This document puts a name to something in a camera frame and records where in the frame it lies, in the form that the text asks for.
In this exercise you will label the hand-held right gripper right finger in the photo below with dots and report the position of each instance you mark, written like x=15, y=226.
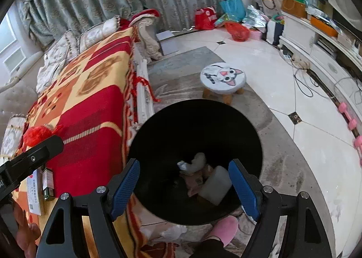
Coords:
x=244, y=190

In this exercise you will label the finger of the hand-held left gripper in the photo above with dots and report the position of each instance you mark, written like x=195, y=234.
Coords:
x=42, y=152

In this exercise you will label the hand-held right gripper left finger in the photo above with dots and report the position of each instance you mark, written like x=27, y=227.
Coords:
x=125, y=190

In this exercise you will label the white printed carton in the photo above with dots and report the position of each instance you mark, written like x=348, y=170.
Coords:
x=35, y=193

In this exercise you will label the black trash bin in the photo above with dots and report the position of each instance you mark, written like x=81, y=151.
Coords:
x=183, y=128

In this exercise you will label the person's left hand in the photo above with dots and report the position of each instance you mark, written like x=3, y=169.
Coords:
x=28, y=235

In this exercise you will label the red pompom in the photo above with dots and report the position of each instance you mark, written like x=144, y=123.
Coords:
x=35, y=135

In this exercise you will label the white foam block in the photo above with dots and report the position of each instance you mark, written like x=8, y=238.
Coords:
x=215, y=187

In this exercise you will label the beige floral cushion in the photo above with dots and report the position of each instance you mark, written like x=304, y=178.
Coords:
x=11, y=133
x=49, y=75
x=60, y=47
x=106, y=30

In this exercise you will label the pink slipper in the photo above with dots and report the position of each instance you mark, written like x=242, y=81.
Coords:
x=223, y=229

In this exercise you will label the pink crumpled paper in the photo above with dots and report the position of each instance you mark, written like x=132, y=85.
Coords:
x=192, y=181

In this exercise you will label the white crumpled tissue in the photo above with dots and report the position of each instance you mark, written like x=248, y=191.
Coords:
x=196, y=161

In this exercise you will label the white crumpled plastic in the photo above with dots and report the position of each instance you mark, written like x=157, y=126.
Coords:
x=166, y=234

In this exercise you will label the person's black trouser leg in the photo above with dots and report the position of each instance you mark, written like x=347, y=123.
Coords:
x=206, y=249

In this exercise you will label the red orange printed blanket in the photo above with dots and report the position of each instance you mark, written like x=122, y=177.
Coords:
x=90, y=99

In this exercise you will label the red knotted tassel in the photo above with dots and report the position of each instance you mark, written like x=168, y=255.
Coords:
x=144, y=84

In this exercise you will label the cat print round stool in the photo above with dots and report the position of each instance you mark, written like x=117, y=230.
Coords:
x=223, y=74

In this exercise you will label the pink dumbbell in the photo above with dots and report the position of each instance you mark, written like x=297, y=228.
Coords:
x=358, y=142
x=343, y=108

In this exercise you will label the white power strip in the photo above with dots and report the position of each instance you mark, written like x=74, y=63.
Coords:
x=299, y=62

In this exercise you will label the grey floor rug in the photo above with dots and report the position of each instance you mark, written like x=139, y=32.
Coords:
x=183, y=60

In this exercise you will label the red plastic bag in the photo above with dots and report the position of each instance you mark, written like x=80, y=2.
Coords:
x=237, y=31

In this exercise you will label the white navy paper bag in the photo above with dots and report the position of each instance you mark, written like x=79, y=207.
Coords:
x=274, y=31

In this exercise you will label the white tv cabinet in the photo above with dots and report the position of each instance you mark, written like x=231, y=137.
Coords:
x=299, y=34

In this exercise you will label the red plush cloth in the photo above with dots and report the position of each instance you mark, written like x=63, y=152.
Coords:
x=141, y=16

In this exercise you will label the silver foil bag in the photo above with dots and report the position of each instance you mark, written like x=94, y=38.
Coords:
x=254, y=19

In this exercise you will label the red gift bag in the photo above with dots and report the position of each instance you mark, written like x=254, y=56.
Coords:
x=205, y=19

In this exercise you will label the teal shopping bag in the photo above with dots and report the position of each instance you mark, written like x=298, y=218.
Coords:
x=233, y=9

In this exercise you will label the orange flat box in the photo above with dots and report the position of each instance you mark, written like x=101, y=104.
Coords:
x=323, y=25

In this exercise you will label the brown paper bag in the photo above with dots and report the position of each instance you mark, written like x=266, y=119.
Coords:
x=294, y=4

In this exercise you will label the black television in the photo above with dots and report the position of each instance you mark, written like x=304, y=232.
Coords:
x=346, y=23

